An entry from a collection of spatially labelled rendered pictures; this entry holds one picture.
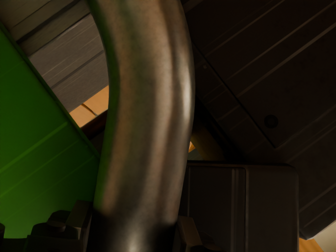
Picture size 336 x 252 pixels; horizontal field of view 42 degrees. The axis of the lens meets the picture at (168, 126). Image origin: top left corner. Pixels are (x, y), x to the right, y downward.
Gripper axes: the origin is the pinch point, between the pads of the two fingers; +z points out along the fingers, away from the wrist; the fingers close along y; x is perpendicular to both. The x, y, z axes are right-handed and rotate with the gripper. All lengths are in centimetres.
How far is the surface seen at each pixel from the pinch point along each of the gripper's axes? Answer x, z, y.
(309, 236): -0.7, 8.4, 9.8
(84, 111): 1, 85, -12
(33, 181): 1.2, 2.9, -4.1
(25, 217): -0.3, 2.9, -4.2
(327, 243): -217, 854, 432
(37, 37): 7.0, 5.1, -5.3
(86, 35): 13, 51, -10
